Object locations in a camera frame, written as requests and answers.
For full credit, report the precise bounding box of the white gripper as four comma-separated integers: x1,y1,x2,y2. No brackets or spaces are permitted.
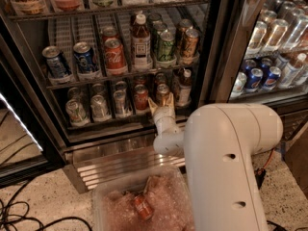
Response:
148,92,180,134

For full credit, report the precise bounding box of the orange soda can bottom shelf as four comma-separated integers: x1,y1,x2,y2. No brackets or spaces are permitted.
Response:
156,84,169,106

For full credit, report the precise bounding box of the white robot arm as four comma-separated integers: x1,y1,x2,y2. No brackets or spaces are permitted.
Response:
148,96,283,231

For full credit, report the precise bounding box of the brown tea bottle bottom shelf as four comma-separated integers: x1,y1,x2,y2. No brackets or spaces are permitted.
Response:
176,68,193,106

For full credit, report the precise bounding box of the brown tea bottle shelf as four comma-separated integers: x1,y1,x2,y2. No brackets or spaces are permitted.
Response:
131,13,152,71
176,68,193,106

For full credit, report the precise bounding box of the red coca-cola can bottom shelf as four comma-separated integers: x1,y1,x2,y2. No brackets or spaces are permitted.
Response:
134,84,148,111

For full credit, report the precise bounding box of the red coca-cola can shelf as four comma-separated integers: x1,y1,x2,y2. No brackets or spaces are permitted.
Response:
134,84,148,111
104,38,128,76

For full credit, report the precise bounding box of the silver white can bottom shelf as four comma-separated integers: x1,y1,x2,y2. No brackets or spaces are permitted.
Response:
90,94,112,122

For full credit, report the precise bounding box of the green can middle shelf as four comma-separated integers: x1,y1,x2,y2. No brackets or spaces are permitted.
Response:
156,31,176,68

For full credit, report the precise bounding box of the orange brown can middle shelf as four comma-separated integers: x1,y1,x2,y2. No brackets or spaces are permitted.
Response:
180,29,200,64

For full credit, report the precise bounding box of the brown tea bottle middle shelf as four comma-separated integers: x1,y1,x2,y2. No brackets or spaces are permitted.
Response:
131,13,152,71

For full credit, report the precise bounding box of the red coca-cola can middle shelf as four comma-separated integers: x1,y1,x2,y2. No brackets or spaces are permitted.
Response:
104,38,128,76

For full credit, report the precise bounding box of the white can right fridge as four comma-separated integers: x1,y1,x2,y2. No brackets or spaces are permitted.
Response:
231,72,246,97

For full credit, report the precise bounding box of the green white can bottom shelf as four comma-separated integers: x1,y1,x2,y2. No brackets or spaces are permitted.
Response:
65,99,90,127

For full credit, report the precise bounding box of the blue pepsi can middle shelf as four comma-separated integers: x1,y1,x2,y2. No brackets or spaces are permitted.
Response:
73,41,101,81

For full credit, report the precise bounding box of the blue pepsi can right fridge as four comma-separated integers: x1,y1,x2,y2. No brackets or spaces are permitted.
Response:
262,66,281,90
244,68,263,92

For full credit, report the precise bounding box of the steel fridge base grille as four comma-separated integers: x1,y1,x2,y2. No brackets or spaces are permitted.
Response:
64,131,185,193

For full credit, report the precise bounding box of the red can in bin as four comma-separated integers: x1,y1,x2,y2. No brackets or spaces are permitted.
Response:
133,194,154,220

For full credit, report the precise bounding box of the blue silver can middle shelf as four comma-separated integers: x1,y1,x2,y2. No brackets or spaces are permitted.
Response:
42,45,73,85

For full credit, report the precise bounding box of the fridge glass door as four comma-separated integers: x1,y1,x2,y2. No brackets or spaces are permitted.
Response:
198,0,308,114

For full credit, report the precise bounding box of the clear plastic bin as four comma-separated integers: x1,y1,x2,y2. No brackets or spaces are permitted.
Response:
93,165,194,231

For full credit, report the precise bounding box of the black power adapter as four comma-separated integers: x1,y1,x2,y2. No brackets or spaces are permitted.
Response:
254,168,267,189

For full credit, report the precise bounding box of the orange cable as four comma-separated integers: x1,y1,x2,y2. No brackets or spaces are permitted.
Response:
263,147,276,170

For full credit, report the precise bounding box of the black cables left floor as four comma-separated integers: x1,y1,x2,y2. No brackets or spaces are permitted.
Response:
0,176,93,231

